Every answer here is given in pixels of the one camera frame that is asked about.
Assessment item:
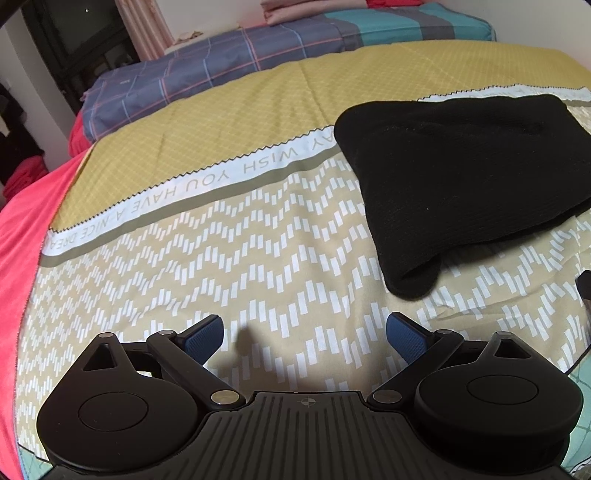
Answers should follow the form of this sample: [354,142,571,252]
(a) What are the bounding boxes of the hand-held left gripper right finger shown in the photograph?
[368,312,532,409]

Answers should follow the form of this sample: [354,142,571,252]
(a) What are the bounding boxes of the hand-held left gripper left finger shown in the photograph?
[82,315,242,409]

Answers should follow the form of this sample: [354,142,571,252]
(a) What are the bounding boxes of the black pants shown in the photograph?
[333,93,591,301]

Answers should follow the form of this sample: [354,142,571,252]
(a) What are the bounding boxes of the yellow patterned bed cover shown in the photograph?
[18,34,591,480]

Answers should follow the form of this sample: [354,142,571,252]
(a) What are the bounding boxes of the teal checked sheet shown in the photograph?
[560,369,591,480]

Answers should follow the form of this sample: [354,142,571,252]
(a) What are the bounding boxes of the blue plaid quilt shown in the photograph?
[81,2,498,141]

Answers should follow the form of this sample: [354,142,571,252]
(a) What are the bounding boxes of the dark hanging clothes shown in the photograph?
[0,82,43,185]

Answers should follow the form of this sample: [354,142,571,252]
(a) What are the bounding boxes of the small beige cloth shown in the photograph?
[172,30,205,48]

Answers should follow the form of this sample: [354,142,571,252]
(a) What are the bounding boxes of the pink curtain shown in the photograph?
[115,0,174,62]

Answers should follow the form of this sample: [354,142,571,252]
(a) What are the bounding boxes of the black television cabinet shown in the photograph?
[22,0,140,95]

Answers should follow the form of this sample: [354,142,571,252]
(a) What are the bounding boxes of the folded pink blanket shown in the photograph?
[260,0,370,27]

